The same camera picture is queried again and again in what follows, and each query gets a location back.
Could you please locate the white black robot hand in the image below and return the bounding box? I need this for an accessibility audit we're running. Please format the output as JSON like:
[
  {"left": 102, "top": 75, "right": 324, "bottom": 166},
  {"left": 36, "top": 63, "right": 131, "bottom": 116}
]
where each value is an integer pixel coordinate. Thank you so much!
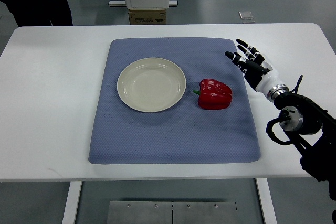
[{"left": 225, "top": 39, "right": 289, "bottom": 102}]

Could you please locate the red bell pepper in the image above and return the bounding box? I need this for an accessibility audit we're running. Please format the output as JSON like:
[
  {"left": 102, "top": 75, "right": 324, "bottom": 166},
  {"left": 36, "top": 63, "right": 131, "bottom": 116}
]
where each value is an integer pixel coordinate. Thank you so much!
[{"left": 193, "top": 79, "right": 233, "bottom": 110}]

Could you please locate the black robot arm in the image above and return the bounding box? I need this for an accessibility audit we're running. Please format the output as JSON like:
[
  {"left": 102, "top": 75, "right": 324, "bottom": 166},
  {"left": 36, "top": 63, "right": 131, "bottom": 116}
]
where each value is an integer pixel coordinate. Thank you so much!
[{"left": 266, "top": 76, "right": 335, "bottom": 200}]

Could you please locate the grey floor plate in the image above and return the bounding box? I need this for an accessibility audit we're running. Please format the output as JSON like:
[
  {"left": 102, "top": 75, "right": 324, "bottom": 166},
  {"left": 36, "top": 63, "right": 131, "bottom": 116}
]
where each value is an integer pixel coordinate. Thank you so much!
[{"left": 239, "top": 11, "right": 254, "bottom": 20}]

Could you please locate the cream round plate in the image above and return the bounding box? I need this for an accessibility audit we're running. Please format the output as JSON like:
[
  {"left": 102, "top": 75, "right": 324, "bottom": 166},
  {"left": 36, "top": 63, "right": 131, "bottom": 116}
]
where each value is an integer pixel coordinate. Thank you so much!
[{"left": 117, "top": 58, "right": 186, "bottom": 113}]

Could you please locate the metal plate under table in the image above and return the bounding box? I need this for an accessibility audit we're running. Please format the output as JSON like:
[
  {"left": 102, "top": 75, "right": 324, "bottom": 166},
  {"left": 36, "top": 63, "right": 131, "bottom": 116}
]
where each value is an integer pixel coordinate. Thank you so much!
[{"left": 107, "top": 201, "right": 239, "bottom": 223}]

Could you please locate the blue quilted mat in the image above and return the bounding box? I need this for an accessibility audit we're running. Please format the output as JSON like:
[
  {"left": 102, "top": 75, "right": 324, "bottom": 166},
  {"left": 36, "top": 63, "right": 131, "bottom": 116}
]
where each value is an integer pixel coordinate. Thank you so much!
[{"left": 89, "top": 38, "right": 260, "bottom": 164}]

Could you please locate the white right table leg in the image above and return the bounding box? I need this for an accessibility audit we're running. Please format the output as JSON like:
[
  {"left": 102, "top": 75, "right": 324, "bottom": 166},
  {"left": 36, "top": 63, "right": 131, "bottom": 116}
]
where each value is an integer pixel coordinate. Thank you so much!
[{"left": 255, "top": 178, "right": 277, "bottom": 224}]

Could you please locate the white table leg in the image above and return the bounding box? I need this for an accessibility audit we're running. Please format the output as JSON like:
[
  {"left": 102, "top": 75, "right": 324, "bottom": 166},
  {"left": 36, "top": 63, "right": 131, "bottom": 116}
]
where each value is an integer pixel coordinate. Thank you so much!
[
  {"left": 62, "top": 181, "right": 82, "bottom": 224},
  {"left": 255, "top": 178, "right": 277, "bottom": 224}
]

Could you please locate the cardboard box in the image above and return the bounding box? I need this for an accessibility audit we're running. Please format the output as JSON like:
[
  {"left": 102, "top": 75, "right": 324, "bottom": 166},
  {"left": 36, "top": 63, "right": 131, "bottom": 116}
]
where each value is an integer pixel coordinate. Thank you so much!
[{"left": 128, "top": 9, "right": 166, "bottom": 25}]

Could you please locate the white left table leg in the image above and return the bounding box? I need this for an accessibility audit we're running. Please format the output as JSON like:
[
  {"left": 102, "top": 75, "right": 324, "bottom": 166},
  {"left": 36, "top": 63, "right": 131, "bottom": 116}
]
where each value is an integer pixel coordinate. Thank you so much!
[{"left": 62, "top": 181, "right": 82, "bottom": 224}]

